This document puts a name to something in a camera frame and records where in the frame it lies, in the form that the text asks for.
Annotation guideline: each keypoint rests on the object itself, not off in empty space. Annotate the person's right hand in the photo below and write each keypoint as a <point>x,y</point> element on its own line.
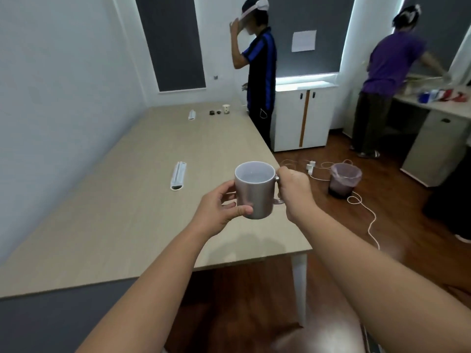
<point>298,194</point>

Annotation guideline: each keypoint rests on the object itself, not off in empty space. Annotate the person's left hand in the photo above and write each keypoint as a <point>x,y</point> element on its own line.
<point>211,213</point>

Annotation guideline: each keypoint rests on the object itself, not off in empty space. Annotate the person's left thumb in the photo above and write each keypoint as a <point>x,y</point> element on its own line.
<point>239,211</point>

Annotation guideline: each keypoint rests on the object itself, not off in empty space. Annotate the person's right thumb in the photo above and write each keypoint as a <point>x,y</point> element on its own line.
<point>285,172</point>

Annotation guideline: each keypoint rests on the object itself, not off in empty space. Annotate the person's left middle finger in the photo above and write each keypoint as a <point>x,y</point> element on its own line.
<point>229,204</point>

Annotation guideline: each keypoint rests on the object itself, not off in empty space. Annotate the grey metal mug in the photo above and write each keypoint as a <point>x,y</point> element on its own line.
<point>255,196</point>

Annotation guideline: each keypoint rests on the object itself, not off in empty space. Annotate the person's right forearm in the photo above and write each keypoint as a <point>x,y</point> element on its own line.
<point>368,275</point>

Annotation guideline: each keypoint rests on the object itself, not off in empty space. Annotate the person's left forearm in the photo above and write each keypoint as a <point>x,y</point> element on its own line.
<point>154,290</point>

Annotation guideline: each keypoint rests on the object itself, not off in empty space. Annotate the white power adapter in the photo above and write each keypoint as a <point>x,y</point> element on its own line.
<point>311,168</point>

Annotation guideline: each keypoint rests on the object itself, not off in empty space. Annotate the bin with pink bag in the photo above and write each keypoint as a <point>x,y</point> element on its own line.
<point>344,180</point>

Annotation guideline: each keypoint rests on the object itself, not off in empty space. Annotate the white two-door cabinet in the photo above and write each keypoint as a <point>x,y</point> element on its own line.
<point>316,117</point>

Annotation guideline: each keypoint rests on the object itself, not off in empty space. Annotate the light wood table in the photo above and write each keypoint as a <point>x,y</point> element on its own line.
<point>147,180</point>

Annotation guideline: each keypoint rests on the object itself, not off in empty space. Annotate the white paper cup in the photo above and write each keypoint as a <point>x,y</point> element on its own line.
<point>226,109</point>

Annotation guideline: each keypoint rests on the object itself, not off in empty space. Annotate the white paper sheet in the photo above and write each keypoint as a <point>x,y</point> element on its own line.
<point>304,41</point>

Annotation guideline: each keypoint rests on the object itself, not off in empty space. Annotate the white drawer unit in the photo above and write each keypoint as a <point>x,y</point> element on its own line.
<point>430,147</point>

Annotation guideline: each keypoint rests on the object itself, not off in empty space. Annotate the dark grey window blind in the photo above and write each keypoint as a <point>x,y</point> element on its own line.
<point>171,44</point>
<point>312,18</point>
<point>441,33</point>

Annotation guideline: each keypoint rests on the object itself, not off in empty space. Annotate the blue container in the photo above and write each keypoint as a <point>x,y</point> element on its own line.
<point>425,97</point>

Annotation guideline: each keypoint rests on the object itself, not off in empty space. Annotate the black chair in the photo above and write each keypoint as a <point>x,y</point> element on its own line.
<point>450,194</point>

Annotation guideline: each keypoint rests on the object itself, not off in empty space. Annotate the white headset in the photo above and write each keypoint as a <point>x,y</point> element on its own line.
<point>414,10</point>
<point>254,7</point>

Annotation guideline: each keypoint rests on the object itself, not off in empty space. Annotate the white desk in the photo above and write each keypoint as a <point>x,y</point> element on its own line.
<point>441,106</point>

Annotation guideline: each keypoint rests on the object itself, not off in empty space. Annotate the red and white packets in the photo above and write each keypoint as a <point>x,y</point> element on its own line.
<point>452,94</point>

